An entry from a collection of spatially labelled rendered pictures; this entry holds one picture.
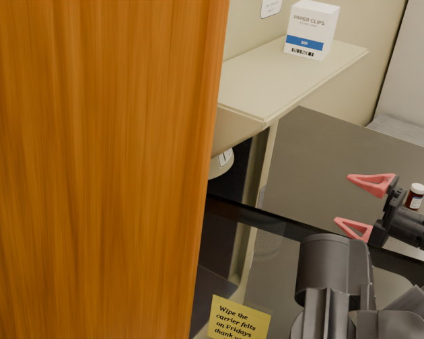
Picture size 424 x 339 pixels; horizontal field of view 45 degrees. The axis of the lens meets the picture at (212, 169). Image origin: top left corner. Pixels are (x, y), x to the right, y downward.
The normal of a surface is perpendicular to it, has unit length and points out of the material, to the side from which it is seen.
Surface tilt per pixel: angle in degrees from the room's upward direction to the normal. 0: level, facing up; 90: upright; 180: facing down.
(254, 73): 0
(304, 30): 90
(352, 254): 33
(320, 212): 0
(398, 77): 90
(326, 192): 0
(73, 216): 90
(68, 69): 90
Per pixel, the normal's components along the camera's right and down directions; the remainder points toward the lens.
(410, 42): -0.54, 0.39
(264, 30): 0.83, 0.36
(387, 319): -0.36, -0.60
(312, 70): 0.11, -0.85
